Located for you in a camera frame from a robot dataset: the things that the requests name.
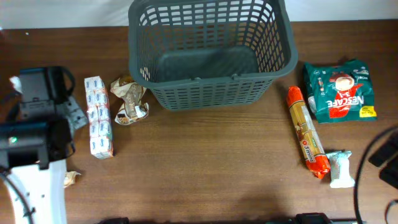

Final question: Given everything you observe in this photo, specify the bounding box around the orange spaghetti packet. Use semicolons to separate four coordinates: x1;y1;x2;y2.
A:
287;86;331;179

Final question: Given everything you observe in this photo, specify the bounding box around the grey plastic basket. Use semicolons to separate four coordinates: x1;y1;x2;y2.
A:
128;0;298;111

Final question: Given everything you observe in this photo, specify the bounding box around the brown white snack wrapper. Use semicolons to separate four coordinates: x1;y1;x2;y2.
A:
110;76;149;126

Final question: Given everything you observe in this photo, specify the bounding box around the green Nescafe coffee bag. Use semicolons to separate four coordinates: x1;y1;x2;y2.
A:
303;59;377;123

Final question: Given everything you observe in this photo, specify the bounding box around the crumpled beige paper bag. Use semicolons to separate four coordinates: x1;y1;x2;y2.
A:
63;171;81;188

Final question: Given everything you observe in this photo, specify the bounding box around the white tissue multipack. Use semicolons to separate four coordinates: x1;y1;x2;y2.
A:
84;76;113;159

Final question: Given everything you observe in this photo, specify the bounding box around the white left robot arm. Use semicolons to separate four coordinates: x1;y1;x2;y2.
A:
1;66;88;223

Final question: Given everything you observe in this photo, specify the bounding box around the small white green packet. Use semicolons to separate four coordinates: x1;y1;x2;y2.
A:
326;151;355;189

